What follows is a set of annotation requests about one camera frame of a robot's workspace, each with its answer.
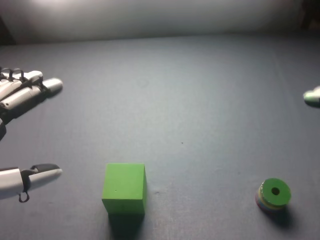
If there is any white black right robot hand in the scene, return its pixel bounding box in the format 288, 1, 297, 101
302, 85, 320, 108

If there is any rainbow ring toy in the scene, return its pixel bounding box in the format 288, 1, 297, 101
254, 177, 292, 214

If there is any green wooden cube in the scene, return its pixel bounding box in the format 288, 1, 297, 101
101, 163, 148, 216

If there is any grey table cloth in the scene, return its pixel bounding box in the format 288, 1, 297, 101
0, 33, 320, 240

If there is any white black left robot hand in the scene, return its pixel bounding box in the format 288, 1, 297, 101
0, 66, 64, 203

